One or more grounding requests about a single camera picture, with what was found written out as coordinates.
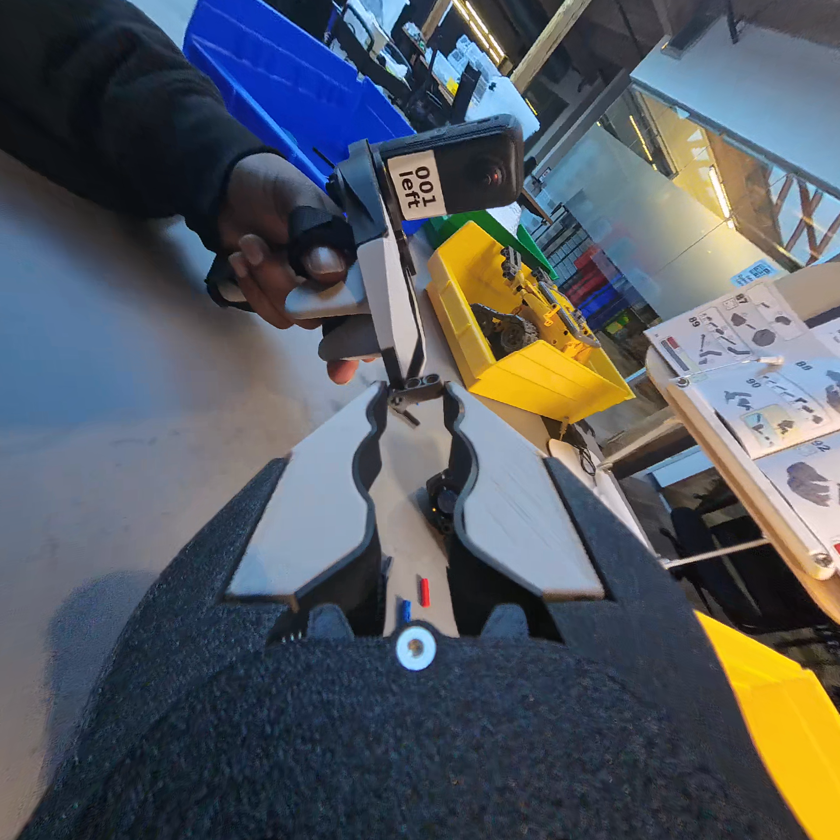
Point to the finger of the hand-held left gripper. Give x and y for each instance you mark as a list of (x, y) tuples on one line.
[(394, 302)]

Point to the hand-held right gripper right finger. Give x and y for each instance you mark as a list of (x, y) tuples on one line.
[(525, 525)]

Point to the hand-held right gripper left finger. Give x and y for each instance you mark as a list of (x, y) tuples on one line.
[(308, 525)]

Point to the grey forked clip piece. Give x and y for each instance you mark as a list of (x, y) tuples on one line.
[(403, 403)]

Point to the red connector pin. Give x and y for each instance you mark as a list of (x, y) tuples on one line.
[(424, 590)]

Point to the blue axle pin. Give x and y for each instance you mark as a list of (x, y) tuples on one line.
[(405, 610)]

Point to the yellow bin with dividers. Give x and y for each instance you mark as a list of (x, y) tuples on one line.
[(781, 722)]

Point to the person's left forearm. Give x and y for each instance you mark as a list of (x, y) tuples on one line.
[(98, 98)]

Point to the grey desk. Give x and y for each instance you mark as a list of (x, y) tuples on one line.
[(98, 394)]

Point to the person's left hand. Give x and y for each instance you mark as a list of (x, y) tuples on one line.
[(262, 210)]

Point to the green storage bin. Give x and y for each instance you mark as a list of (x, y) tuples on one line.
[(446, 226)]

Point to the white storage crate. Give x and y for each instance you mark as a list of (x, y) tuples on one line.
[(505, 98)]

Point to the white board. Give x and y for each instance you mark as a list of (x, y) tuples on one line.
[(571, 459)]

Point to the grey toy robot head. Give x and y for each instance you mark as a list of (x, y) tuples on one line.
[(443, 502)]

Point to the background wooden table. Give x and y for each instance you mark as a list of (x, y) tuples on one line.
[(394, 59)]

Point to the yellow toy robot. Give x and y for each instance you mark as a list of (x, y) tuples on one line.
[(538, 315)]

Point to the yellow storage bin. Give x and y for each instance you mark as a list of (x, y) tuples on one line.
[(525, 374)]

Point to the rack of coloured bins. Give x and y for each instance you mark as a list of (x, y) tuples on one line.
[(590, 282)]

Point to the blue storage bin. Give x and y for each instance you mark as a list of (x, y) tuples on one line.
[(275, 79)]

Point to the book stand with wooden tray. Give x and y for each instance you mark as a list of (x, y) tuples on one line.
[(741, 459)]

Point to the instruction booklet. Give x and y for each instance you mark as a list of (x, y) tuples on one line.
[(754, 367)]

